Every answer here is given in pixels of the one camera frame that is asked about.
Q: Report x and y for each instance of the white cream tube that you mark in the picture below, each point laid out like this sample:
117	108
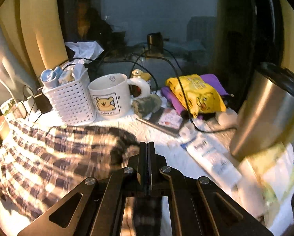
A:
210	157

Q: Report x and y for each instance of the steel thermos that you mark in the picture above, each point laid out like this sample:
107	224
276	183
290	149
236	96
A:
265	113

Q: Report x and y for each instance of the white bear mug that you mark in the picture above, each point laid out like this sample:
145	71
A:
107	95

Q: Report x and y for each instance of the plaid pants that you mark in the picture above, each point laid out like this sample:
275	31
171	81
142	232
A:
63	157

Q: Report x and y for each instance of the yellow green tissue pack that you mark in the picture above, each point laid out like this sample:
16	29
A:
277	172

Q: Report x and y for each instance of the pink white card packet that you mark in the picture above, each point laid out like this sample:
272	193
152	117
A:
170	119

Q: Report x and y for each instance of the crumpled white tissue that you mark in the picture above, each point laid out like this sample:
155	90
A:
85	49

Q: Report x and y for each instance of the yellow curtain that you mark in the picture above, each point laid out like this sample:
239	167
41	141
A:
292	54
39	29

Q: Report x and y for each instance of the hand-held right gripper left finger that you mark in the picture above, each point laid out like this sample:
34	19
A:
143	164

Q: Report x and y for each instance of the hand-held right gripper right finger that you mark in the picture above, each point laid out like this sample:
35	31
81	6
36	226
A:
152	164

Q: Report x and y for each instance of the dark flat notebook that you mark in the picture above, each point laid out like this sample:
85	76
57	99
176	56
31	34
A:
156	125

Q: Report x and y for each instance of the black charger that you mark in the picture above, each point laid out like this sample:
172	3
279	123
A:
42	103

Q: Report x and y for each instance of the grey cloth lump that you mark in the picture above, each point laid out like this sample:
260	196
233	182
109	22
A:
147	105

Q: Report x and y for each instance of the small bear figurine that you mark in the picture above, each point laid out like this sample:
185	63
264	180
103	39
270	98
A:
139	75

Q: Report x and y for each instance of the dark window pane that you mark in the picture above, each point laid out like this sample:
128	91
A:
161	17

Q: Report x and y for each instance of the white charger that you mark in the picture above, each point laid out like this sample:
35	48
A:
26	107

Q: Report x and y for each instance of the blue capped tube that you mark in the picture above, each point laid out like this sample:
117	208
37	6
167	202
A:
48	76

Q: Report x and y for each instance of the yellow snack packet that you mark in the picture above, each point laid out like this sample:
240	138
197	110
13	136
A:
201	95

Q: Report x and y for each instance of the white perforated basket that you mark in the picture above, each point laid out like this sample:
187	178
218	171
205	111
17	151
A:
70	103

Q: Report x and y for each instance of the white oval object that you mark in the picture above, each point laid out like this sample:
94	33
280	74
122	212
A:
226	118

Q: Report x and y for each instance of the purple packet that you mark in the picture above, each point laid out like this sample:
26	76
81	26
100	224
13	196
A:
213	81

